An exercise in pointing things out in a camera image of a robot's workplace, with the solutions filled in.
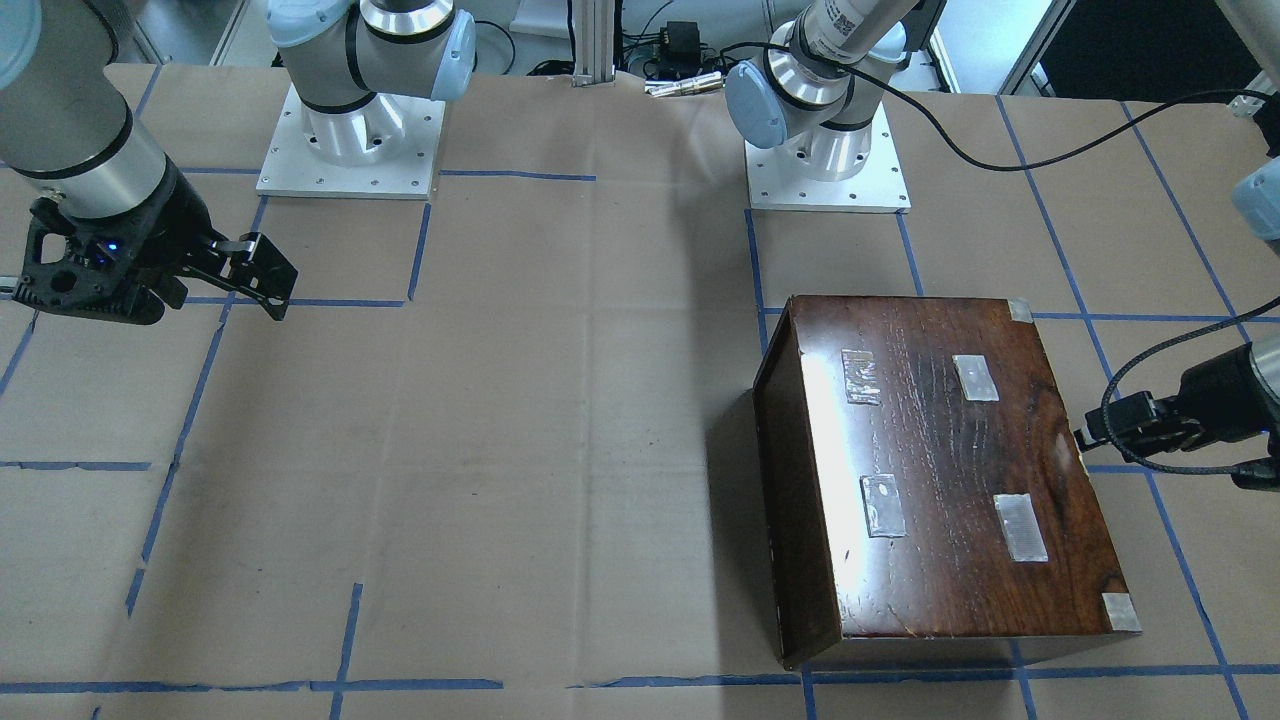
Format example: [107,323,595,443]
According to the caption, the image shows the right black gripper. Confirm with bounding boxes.
[12,165,298,325]

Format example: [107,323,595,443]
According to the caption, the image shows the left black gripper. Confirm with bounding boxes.
[1074,343,1279,491]

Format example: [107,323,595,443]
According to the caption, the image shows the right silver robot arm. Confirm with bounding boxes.
[1,1,476,325]

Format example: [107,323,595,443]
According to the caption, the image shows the dark wooden drawer cabinet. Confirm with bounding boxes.
[751,295,1142,670]

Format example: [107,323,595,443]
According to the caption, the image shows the black power adapter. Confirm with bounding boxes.
[657,20,701,79]

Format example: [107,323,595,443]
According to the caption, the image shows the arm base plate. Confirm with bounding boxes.
[745,106,913,213]
[256,88,447,201]

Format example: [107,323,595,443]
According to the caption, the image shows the black braided cable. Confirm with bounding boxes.
[721,42,1280,170]

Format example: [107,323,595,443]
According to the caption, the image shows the aluminium frame post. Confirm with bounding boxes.
[567,1,621,87]

